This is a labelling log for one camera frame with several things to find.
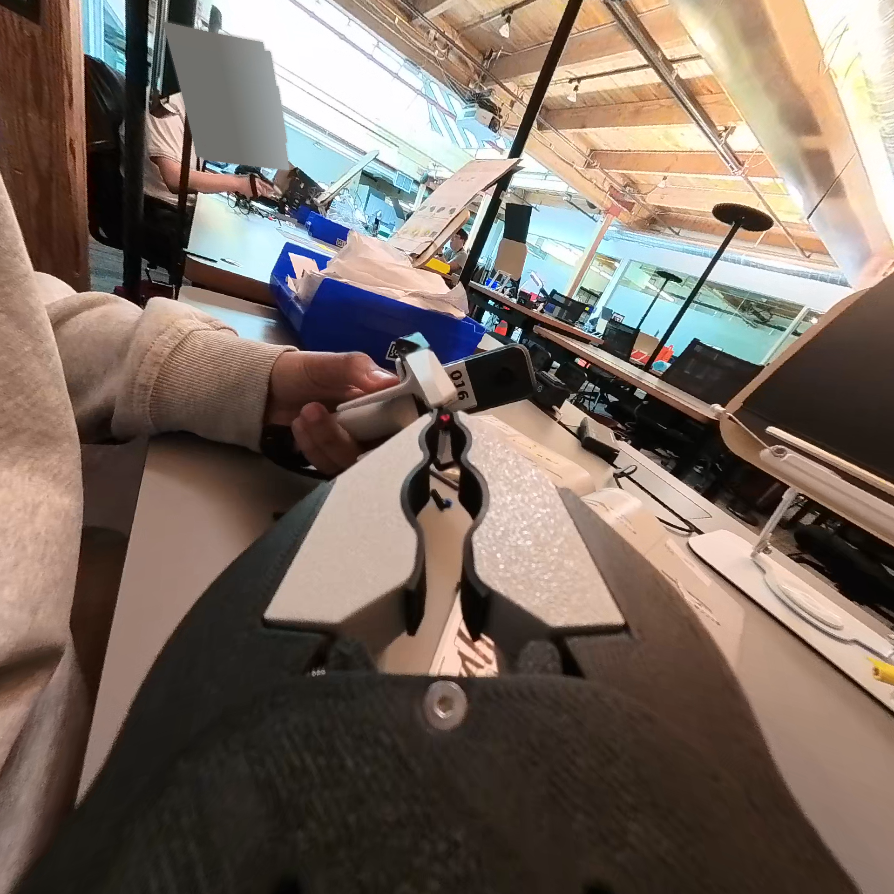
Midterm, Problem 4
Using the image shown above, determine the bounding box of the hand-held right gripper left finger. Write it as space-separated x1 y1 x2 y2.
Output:
264 413 440 640

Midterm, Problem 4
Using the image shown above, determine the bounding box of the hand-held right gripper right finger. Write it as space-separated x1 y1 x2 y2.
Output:
450 411 627 645

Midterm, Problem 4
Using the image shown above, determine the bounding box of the person's left forearm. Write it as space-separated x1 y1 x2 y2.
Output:
42 272 298 455

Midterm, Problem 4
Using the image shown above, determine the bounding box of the lego instruction booklet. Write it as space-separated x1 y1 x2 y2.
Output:
469 412 748 643

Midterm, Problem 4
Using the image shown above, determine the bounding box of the person's left hand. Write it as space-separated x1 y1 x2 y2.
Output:
265 349 402 476

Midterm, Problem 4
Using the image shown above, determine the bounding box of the black power adapter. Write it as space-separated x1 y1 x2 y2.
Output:
578 417 621 462

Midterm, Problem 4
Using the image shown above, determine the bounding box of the zebra sticker sheet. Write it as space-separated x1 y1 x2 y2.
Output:
429 601 500 677

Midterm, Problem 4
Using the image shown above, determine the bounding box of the background wooden desk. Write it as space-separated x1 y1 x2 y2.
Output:
534 325 724 423

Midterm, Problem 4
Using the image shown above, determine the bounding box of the pile of white plastic bags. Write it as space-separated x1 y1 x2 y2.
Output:
286 230 470 318

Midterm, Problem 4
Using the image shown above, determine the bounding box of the cardboard sign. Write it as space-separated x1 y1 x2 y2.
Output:
387 157 525 270

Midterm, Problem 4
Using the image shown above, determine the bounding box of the short black floor lamp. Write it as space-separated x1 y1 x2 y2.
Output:
636 269 684 332

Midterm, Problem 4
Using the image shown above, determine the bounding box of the white monitor stand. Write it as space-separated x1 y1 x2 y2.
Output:
688 482 894 689

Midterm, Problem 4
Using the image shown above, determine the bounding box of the black mesh chair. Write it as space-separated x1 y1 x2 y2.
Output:
664 339 765 406

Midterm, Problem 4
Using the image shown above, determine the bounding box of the small blue plastic bin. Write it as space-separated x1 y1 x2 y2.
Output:
304 210 350 249

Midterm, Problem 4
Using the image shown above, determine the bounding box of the slanted black pole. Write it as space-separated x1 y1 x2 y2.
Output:
461 0 584 287

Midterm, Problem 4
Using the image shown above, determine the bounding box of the tall black floor lamp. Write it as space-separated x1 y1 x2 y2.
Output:
646 203 775 371

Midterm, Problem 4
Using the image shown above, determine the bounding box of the person's beige sweater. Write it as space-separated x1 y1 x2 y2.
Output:
0 171 95 894

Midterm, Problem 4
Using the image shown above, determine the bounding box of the computer monitor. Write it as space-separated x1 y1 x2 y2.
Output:
719 272 894 546

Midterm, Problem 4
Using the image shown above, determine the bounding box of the upright black pole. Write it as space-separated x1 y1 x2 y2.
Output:
122 0 151 298

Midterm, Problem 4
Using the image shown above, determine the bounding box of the black office chair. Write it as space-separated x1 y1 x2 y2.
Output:
84 56 148 280

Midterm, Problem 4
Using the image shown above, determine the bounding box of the black cable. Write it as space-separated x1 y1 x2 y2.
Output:
613 464 699 535

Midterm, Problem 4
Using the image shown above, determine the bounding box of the wooden post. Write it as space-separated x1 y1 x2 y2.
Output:
0 0 90 291

